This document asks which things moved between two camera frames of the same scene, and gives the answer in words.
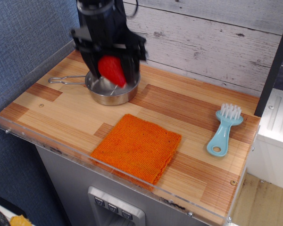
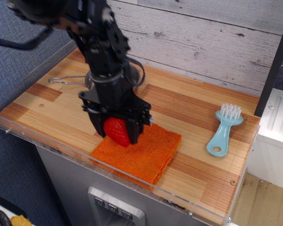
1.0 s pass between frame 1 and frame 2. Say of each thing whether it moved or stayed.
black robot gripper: moved
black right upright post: stayed
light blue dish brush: stayed
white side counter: stayed
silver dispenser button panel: stayed
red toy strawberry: moved
